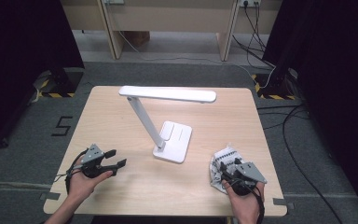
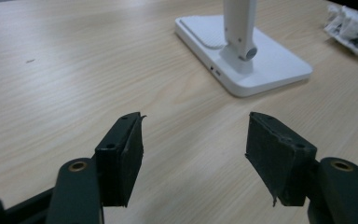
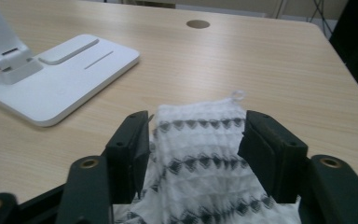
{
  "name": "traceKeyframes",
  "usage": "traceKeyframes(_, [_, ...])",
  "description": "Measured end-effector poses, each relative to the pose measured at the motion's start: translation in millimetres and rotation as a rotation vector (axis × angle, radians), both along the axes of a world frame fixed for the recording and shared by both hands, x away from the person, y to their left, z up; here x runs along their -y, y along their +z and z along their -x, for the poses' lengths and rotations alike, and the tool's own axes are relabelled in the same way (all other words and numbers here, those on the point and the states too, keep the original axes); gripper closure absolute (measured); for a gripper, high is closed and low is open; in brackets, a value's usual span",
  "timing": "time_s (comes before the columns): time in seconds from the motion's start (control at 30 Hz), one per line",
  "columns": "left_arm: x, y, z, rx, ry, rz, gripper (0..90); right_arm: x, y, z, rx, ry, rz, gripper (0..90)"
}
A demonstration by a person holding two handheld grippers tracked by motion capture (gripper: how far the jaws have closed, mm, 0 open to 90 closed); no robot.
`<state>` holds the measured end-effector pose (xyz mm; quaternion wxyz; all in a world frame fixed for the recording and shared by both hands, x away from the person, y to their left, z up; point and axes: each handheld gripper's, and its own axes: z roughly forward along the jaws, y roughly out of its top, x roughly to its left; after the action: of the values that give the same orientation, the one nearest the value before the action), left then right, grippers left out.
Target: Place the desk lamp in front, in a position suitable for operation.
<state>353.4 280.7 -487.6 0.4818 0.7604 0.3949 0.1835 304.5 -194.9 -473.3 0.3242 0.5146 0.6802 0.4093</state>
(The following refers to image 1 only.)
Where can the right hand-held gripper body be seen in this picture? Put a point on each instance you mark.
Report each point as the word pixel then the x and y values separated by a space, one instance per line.
pixel 248 174

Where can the stand base with hazard tape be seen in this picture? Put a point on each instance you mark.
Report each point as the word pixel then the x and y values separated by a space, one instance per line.
pixel 275 85
pixel 62 84

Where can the grey tape strip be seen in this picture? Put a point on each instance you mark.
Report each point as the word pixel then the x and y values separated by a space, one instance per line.
pixel 283 202
pixel 50 196

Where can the person's right hand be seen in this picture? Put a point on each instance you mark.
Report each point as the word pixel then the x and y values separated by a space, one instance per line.
pixel 245 208

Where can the black curtain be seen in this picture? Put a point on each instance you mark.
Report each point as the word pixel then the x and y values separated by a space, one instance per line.
pixel 18 46
pixel 338 77

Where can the beige wooden desk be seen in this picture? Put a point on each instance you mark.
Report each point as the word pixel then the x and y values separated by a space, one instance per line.
pixel 167 15

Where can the person's left hand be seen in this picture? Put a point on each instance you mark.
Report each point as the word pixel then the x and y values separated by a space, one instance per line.
pixel 80 186

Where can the white wall socket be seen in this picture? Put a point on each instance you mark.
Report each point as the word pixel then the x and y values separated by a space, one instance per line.
pixel 250 2

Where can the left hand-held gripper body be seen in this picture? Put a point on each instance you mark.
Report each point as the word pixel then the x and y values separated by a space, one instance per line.
pixel 91 155

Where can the white cloth with dark diamonds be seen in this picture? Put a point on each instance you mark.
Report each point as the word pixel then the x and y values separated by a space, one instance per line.
pixel 225 155

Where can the white desk lamp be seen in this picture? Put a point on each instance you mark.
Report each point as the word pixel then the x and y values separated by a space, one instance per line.
pixel 167 93

